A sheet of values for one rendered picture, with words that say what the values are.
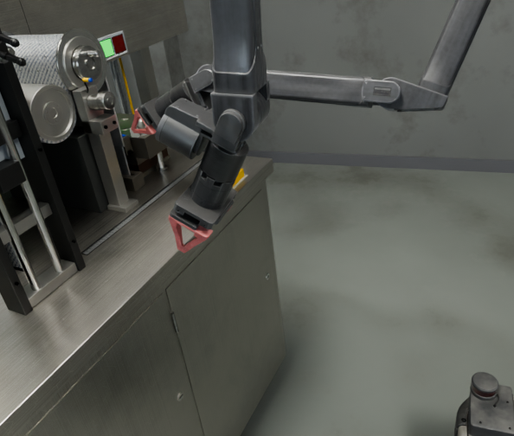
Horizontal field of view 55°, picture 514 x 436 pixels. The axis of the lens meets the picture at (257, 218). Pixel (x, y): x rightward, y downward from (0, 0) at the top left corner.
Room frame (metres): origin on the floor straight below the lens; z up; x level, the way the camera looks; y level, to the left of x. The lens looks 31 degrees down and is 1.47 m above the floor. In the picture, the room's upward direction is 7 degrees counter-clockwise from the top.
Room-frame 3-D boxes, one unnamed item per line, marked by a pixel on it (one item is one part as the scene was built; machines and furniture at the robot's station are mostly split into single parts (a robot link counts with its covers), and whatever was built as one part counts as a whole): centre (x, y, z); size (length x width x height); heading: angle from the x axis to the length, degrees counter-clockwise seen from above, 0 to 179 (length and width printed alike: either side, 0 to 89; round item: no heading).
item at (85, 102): (1.11, 0.33, 1.05); 0.06 x 0.05 x 0.31; 60
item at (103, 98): (1.09, 0.30, 1.18); 0.04 x 0.02 x 0.04; 150
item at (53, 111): (1.12, 0.51, 1.17); 0.26 x 0.12 x 0.12; 60
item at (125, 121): (1.40, 0.40, 1.00); 0.40 x 0.16 x 0.06; 60
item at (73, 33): (1.16, 0.35, 1.25); 0.15 x 0.01 x 0.15; 150
